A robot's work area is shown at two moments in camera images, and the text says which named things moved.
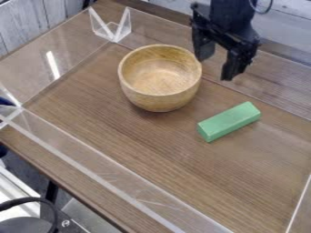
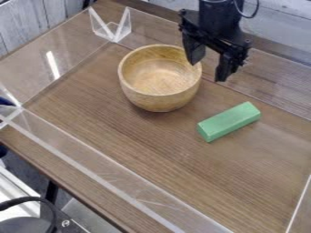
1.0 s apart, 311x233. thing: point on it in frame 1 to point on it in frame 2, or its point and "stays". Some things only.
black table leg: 51,191 stays
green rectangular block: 227,122 stays
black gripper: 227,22 to 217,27
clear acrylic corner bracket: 111,32 stays
